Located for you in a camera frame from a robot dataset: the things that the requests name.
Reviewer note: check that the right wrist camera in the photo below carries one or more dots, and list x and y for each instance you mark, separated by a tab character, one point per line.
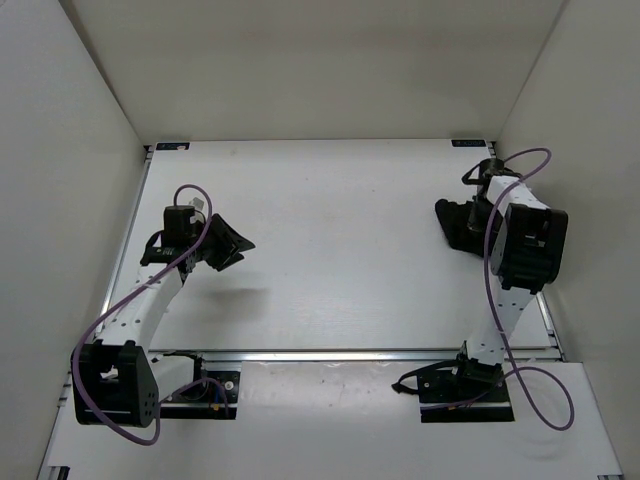
481	174

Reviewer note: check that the left blue corner sticker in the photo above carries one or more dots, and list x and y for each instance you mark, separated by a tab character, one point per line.
172	146

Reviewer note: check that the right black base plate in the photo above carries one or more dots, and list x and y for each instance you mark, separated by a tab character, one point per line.
445	397

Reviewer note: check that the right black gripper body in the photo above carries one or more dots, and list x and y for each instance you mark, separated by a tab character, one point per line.
479	215

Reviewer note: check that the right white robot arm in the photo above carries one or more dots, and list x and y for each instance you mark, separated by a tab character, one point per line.
522	240

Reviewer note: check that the aluminium front rail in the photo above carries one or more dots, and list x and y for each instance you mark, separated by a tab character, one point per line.
325	356

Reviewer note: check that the right blue corner sticker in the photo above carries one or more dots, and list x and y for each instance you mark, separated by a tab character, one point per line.
468	143

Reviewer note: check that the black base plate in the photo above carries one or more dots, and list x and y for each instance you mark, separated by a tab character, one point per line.
212	394
445	397

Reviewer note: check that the blue corner sticker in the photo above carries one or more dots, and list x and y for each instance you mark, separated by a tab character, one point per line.
468	143
172	146

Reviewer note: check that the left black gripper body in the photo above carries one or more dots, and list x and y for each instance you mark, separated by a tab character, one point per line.
215	245

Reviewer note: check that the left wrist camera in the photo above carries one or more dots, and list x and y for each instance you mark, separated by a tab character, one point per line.
182	225

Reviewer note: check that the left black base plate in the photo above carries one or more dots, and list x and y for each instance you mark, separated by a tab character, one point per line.
212	394

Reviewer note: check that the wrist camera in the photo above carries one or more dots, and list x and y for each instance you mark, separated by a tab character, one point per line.
182	225
481	174

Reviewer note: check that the black skirt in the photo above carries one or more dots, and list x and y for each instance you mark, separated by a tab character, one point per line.
452	218

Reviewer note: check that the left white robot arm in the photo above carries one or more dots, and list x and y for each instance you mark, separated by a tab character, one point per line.
117	377

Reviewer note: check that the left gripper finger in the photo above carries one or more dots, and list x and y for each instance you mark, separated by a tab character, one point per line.
222	262
239	242

